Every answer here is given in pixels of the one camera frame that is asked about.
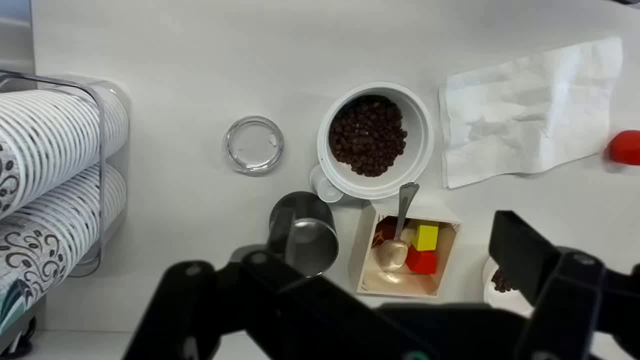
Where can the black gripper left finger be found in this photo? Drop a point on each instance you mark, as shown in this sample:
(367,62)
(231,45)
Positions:
(289,317)

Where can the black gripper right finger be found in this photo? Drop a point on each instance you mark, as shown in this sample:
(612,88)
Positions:
(573,292)

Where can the white paper napkin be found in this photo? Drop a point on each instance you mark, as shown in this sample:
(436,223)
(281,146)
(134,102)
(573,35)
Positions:
(529,114)

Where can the dark steel tumbler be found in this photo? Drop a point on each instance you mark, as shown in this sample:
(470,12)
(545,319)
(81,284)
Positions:
(303,232)

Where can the lower patterned paper cup stack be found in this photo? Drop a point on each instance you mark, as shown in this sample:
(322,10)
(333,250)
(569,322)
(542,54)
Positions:
(46,239)

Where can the patterned paper cup stack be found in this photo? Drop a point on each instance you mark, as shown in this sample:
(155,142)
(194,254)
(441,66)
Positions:
(46,138)
(46,239)

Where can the red toy block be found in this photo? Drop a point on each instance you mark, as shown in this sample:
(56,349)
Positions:
(423,262)

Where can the yellow toy block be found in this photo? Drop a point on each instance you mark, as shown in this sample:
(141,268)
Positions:
(426,237)

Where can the clear glass lid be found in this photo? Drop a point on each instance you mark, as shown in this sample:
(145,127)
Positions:
(255,145)

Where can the beige square tray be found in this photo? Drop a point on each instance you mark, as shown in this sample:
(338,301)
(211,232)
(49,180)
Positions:
(374,227)

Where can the metal spoon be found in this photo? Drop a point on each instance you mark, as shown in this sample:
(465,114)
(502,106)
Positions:
(393,253)

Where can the clear plastic cup holder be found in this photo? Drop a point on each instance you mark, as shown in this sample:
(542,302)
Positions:
(114,125)

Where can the upper patterned paper cup stack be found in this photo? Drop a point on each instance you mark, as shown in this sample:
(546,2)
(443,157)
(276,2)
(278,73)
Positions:
(46,138)

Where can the white bowl of coffee beans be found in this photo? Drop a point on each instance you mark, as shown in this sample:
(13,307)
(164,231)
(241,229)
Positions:
(372,141)

